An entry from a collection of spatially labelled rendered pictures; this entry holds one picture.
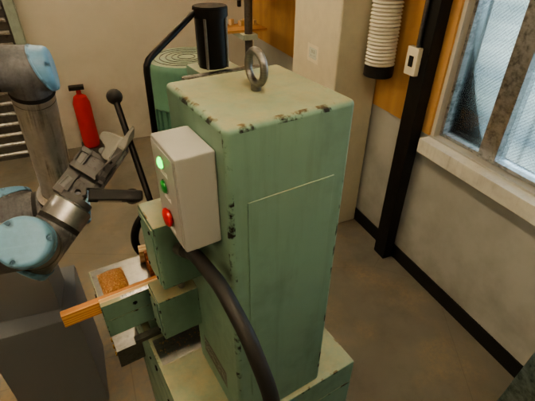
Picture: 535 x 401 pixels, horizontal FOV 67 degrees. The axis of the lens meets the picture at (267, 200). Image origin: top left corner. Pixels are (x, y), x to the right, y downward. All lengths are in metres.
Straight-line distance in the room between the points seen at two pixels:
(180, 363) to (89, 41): 3.16
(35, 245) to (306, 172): 0.48
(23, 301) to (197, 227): 1.17
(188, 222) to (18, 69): 0.75
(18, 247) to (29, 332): 0.94
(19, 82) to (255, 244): 0.81
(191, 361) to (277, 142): 0.72
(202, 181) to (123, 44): 3.39
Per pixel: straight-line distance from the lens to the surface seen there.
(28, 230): 0.80
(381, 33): 2.20
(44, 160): 1.43
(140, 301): 1.12
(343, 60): 2.32
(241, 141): 0.53
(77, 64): 3.94
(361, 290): 2.44
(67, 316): 1.14
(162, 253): 0.76
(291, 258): 0.71
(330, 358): 1.14
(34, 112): 1.29
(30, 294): 1.68
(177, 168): 0.54
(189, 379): 1.11
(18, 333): 1.71
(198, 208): 0.59
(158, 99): 0.87
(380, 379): 2.11
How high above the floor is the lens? 1.73
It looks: 34 degrees down
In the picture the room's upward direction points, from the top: 1 degrees clockwise
